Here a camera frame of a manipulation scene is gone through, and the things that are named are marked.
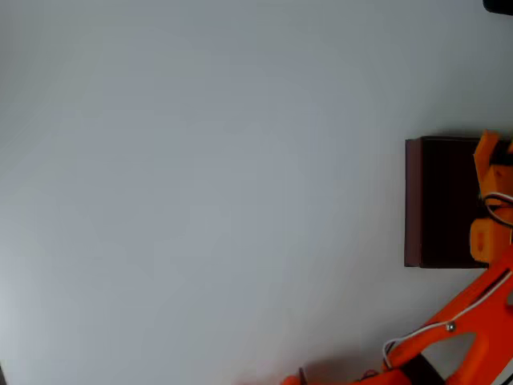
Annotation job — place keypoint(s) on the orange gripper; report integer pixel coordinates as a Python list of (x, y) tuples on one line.
[(490, 173)]

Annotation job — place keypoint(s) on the dark red open box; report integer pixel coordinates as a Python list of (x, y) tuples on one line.
[(441, 200)]

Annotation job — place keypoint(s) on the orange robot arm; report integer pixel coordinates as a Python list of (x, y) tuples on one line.
[(461, 313)]

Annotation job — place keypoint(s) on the black object at frame corner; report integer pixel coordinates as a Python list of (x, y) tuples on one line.
[(499, 5)]

